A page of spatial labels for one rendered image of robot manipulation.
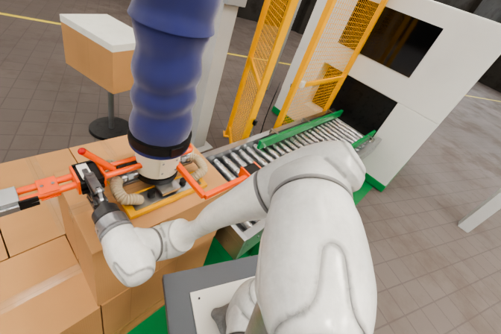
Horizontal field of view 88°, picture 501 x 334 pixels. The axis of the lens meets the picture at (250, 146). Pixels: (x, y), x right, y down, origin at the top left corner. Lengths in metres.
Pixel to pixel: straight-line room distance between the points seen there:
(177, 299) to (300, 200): 0.86
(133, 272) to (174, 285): 0.41
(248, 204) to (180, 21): 0.48
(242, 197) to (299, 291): 0.25
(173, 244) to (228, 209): 0.35
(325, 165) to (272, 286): 0.20
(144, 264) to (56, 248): 0.79
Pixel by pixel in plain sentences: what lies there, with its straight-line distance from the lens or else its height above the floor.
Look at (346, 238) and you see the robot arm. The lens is 0.33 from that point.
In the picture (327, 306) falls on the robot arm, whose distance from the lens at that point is 0.30.
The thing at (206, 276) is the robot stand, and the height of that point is 0.75.
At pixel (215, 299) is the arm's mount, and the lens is 1.15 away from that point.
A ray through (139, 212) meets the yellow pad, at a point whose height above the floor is 0.97.
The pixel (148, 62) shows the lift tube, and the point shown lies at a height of 1.50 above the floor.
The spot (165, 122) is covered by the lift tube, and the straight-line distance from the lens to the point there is 0.88.
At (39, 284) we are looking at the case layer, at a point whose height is 0.54.
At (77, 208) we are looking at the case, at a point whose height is 0.94.
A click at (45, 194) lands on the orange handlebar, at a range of 0.99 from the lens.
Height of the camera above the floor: 1.81
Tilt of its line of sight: 35 degrees down
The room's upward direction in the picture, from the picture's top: 21 degrees clockwise
